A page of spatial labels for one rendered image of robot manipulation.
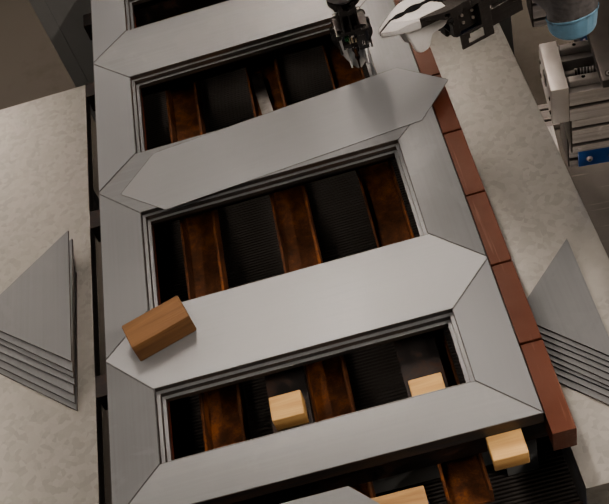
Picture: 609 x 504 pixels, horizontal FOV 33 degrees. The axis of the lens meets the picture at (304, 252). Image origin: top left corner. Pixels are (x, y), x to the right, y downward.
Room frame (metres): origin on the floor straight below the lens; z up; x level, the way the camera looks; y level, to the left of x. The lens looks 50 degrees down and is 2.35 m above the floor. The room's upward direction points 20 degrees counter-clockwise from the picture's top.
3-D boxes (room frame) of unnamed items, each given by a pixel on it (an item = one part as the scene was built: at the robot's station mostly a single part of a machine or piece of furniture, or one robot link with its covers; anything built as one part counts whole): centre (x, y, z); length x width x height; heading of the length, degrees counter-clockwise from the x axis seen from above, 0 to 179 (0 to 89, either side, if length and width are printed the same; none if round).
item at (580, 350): (0.98, -0.41, 0.70); 0.39 x 0.12 x 0.04; 173
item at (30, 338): (1.40, 0.59, 0.77); 0.45 x 0.20 x 0.04; 173
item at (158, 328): (1.20, 0.30, 0.87); 0.12 x 0.06 x 0.05; 102
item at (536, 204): (1.33, -0.48, 0.66); 1.30 x 0.20 x 0.03; 173
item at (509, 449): (0.76, -0.20, 0.79); 0.06 x 0.05 x 0.04; 83
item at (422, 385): (0.91, -0.12, 0.79); 0.06 x 0.05 x 0.04; 83
